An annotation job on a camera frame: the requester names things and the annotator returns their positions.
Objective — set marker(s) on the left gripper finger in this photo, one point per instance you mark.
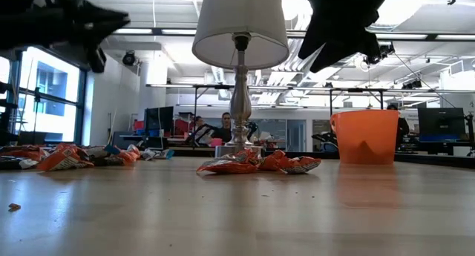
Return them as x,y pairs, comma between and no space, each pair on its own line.
95,57
100,20

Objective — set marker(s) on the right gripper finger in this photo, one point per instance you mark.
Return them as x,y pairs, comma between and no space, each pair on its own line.
315,39
349,46

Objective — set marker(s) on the orange candy wrapper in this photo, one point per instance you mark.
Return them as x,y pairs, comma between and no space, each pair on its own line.
22,151
272,160
61,161
250,156
302,166
130,156
68,147
226,167

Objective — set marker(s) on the dark candy wrapper white print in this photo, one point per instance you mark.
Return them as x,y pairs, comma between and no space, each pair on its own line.
109,161

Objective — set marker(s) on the black ceiling spotlight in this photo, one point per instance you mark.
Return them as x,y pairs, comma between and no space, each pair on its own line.
382,52
128,58
412,84

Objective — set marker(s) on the ceiling light strip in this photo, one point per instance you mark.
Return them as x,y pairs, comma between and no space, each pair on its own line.
148,30
408,36

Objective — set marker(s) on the silver table lamp white shade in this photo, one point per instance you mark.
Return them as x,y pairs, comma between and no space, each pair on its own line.
241,26

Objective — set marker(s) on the black light stand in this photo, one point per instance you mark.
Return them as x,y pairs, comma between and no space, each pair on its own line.
37,111

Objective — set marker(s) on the black computer monitor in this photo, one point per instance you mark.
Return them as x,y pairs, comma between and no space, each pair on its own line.
159,118
441,120

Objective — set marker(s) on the orange plastic pumpkin bucket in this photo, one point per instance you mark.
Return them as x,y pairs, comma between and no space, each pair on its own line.
365,137

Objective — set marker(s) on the person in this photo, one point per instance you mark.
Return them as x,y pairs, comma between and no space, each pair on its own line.
402,130
198,124
224,131

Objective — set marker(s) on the red storage bin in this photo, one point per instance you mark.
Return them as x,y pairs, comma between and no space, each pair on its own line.
180,127

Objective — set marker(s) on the pink box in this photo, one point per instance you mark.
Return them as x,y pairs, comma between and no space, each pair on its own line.
216,142

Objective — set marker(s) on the small orange crumb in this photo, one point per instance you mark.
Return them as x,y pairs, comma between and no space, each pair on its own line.
15,207

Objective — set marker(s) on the black background station frame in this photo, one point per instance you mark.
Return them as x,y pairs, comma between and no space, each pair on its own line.
297,88

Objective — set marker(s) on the large window blue frame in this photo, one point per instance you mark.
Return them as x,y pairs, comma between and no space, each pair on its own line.
55,111

